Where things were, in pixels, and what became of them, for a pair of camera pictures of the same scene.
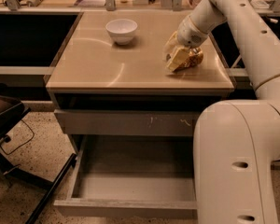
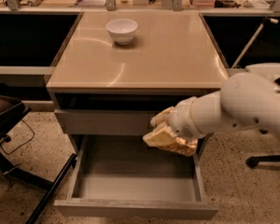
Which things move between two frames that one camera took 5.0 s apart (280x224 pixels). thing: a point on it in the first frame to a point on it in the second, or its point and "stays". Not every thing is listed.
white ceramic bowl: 121,30 stays
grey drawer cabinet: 134,120 stays
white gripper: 190,34 to 181,119
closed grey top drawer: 127,122 stays
